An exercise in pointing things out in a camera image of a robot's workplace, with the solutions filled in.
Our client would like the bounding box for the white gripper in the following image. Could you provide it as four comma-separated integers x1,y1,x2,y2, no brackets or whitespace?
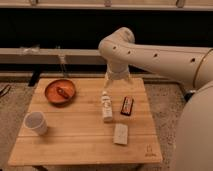
104,66,131,88

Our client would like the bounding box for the white bottle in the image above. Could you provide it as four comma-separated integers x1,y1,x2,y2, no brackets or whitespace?
101,91,113,122

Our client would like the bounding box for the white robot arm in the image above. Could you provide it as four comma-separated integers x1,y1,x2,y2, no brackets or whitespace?
98,27,213,171

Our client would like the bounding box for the small item in bowl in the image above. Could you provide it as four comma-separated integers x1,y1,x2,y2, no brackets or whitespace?
56,87,69,99

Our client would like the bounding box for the orange ceramic bowl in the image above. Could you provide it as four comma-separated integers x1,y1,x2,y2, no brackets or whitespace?
44,79,76,105

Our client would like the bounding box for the dark red rectangular box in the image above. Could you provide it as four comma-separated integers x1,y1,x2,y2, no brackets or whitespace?
121,96,134,116

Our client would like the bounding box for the wooden table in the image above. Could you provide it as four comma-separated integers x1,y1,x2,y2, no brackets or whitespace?
8,78,162,166

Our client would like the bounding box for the white cup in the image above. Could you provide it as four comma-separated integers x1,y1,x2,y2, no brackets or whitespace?
24,111,48,135

